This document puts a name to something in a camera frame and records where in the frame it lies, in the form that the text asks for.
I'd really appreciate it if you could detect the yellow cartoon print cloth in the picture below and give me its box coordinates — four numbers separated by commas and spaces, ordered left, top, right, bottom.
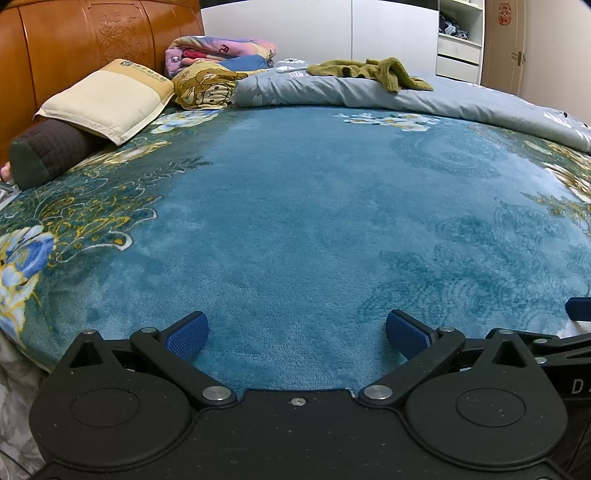
172, 60, 269, 110

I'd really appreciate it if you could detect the pile of dark blue clothes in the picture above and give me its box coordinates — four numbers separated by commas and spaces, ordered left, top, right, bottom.
438, 11, 470, 38

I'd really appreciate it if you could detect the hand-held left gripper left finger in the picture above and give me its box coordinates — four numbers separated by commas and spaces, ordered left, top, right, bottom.
69, 311, 237, 409

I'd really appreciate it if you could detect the white sliding-door wardrobe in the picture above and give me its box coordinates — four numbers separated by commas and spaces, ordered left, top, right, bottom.
201, 0, 439, 77

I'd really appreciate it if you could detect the white open shelf unit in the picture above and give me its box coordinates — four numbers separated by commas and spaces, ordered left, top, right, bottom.
435, 0, 485, 86

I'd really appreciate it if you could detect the teal floral plush blanket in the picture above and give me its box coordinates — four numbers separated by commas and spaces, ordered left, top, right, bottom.
0, 104, 591, 393

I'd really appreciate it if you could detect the blue folded cloth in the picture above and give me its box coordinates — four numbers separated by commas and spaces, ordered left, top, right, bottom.
222, 54, 274, 73

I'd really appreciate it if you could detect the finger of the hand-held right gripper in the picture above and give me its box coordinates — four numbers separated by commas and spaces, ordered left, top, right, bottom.
565, 297, 591, 322
531, 333, 591, 366

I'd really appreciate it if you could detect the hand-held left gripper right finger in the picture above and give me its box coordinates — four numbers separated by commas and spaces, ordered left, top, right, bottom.
358, 309, 542, 409

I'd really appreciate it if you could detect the dark brown bolster pillow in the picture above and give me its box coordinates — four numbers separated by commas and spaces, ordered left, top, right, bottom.
9, 117, 109, 191

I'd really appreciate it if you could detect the beige pillow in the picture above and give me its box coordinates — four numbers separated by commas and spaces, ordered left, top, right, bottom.
34, 58, 175, 147

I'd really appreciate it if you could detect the grey-blue daisy print quilt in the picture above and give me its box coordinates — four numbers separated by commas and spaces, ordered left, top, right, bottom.
231, 58, 591, 153

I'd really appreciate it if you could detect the olive green knitted sweater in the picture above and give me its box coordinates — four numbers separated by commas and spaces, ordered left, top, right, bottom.
307, 57, 435, 95

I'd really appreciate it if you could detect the cream room door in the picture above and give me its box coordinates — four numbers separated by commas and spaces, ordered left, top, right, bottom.
480, 0, 527, 95

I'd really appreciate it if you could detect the pink cartoon print blanket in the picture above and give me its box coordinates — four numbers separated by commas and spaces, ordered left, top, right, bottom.
165, 36, 279, 78

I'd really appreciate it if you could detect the carved wooden headboard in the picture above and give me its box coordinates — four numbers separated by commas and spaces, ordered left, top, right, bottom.
0, 0, 206, 171

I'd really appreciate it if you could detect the grey floral bed sheet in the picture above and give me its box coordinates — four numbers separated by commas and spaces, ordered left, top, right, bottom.
0, 332, 51, 480

